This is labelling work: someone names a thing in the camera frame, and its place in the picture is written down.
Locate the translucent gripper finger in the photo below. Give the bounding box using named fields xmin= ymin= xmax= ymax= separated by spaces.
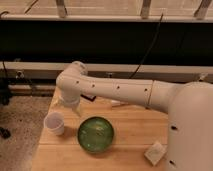
xmin=72 ymin=104 xmax=82 ymax=117
xmin=51 ymin=97 xmax=61 ymax=107

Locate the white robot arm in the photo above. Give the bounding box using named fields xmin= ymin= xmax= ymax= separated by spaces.
xmin=56 ymin=61 xmax=213 ymax=171

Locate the dark brown rectangular block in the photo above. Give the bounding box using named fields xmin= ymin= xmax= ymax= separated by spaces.
xmin=81 ymin=94 xmax=96 ymax=102

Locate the green glass bowl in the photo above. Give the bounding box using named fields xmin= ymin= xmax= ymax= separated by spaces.
xmin=77 ymin=117 xmax=114 ymax=154

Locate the black hanging cable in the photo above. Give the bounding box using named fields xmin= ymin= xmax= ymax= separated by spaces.
xmin=127 ymin=12 xmax=165 ymax=81

